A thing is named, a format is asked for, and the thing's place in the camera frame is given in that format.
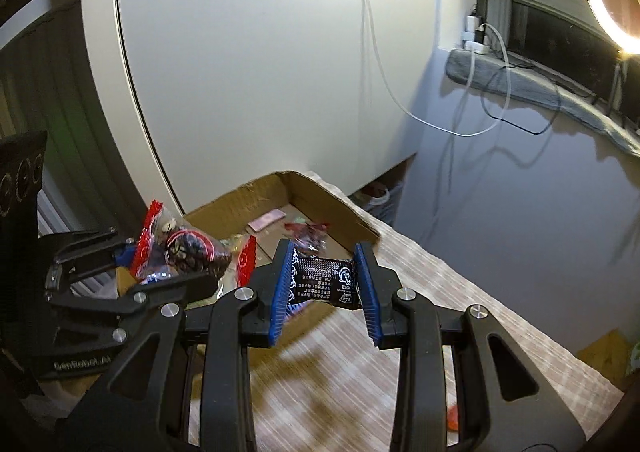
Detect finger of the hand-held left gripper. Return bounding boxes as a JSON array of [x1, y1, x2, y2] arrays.
[[50, 272, 219, 348], [42, 228, 137, 290]]

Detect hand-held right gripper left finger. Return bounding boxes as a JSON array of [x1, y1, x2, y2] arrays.
[[65, 239, 296, 452]]

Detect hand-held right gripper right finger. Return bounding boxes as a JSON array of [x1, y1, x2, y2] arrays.
[[354, 241, 586, 452]]

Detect black snack packet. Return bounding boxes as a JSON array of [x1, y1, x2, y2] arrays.
[[285, 252, 363, 320]]

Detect clear nut packet red edges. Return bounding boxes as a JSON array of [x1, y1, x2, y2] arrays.
[[131, 199, 258, 288]]

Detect striped grey cloth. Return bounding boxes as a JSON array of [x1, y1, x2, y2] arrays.
[[37, 177, 121, 300]]

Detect red candy wrapper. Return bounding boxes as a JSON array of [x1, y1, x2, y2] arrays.
[[282, 219, 331, 250]]

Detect pink snack packet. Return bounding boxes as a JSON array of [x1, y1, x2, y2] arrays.
[[246, 211, 287, 234]]

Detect checked tablecloth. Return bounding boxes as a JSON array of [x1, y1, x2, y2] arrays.
[[185, 202, 626, 452]]

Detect white wardrobe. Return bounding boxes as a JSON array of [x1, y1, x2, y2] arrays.
[[80, 0, 443, 228]]

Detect yellow cardboard box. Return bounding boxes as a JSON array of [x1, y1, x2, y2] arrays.
[[580, 329, 631, 373]]

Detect grey windowsill cloth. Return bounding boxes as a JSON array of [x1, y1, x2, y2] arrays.
[[445, 47, 640, 155]]

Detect window with dark glass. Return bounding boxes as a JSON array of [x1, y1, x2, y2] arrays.
[[475, 0, 640, 133]]

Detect black cable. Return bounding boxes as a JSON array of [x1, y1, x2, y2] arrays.
[[481, 65, 559, 136]]

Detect white cable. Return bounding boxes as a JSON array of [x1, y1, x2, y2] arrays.
[[356, 0, 512, 138]]

